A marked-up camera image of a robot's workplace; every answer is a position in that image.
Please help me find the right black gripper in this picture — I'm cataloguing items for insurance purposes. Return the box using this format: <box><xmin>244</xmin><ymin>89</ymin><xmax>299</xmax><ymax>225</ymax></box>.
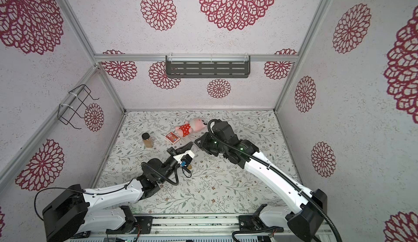
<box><xmin>194</xmin><ymin>132</ymin><xmax>230</xmax><ymax>157</ymax></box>

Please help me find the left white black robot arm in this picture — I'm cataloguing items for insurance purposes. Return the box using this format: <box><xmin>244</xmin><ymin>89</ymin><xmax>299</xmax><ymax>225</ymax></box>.
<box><xmin>38</xmin><ymin>142</ymin><xmax>194</xmax><ymax>242</ymax></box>

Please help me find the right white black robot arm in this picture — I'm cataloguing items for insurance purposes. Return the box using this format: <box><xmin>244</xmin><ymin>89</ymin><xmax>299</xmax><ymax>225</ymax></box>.
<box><xmin>195</xmin><ymin>119</ymin><xmax>342</xmax><ymax>242</ymax></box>

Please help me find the red playing card box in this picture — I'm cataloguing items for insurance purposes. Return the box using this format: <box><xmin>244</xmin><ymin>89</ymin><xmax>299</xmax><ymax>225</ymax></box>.
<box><xmin>165</xmin><ymin>132</ymin><xmax>180</xmax><ymax>145</ymax></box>

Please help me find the brown spice jar black lid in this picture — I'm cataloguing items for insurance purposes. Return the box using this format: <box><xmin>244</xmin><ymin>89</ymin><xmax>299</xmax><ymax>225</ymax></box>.
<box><xmin>142</xmin><ymin>133</ymin><xmax>153</xmax><ymax>148</ymax></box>

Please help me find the pink plush pig toy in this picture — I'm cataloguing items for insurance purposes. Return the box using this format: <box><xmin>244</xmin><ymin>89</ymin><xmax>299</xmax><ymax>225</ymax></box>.
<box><xmin>175</xmin><ymin>118</ymin><xmax>207</xmax><ymax>137</ymax></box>

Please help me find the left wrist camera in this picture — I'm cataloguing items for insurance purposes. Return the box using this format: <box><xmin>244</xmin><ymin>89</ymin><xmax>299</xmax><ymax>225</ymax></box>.
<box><xmin>173</xmin><ymin>150</ymin><xmax>195</xmax><ymax>168</ymax></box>

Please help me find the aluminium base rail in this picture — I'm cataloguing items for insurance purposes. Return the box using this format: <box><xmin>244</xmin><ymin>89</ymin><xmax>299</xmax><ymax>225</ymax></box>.
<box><xmin>65</xmin><ymin>212</ymin><xmax>334</xmax><ymax>242</ymax></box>

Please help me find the grey wall shelf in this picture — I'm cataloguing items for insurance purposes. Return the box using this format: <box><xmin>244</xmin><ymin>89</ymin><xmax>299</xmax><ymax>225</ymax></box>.
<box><xmin>165</xmin><ymin>55</ymin><xmax>251</xmax><ymax>79</ymax></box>

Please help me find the black wire wall rack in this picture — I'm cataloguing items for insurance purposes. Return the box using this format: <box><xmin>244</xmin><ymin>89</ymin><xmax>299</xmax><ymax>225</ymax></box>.
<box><xmin>57</xmin><ymin>84</ymin><xmax>99</xmax><ymax>130</ymax></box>

